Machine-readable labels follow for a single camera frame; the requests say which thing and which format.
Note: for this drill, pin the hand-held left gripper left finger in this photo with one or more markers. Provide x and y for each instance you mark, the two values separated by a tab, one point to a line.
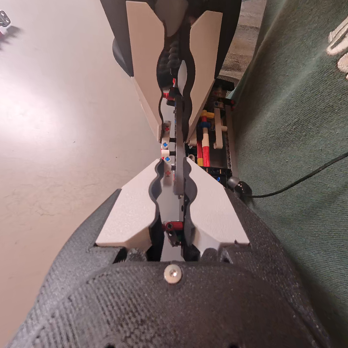
127	214

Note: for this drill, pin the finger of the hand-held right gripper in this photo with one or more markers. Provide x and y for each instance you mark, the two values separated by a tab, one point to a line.
144	49
205	59

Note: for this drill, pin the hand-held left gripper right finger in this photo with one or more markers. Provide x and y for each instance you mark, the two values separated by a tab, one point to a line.
217	212

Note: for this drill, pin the small grey red lego assembly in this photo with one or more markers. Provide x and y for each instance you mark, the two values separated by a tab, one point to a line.
5	17

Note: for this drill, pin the grey mesh chair seat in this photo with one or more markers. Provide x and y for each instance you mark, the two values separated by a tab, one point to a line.
228	74

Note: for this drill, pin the multicoloured lego technic model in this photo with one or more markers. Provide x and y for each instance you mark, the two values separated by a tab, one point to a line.
206	152

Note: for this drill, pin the dark green embroidered sweatshirt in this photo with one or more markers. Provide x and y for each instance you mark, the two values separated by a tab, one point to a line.
299	163

